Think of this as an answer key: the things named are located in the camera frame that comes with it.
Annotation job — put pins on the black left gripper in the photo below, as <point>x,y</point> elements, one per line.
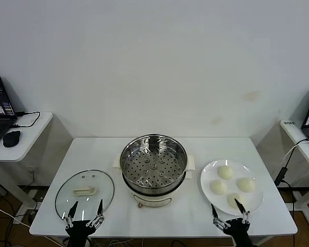
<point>78,229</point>

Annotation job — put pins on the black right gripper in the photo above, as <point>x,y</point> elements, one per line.
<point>238,230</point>

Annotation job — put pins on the white steamed baozi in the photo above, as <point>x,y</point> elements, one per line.
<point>246,184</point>
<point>225,172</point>
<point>218,187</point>
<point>233,202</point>

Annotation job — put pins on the round glass pot lid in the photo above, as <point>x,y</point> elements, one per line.
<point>92,180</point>

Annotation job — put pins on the perforated steel steamer basket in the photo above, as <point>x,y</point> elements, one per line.
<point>134,154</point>

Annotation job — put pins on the round white plate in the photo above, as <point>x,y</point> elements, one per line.
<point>247,169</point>

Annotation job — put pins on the cream electric cooker pot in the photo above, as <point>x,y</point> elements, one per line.
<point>154,198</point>

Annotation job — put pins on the black computer mouse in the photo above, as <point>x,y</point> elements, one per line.
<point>11,139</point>

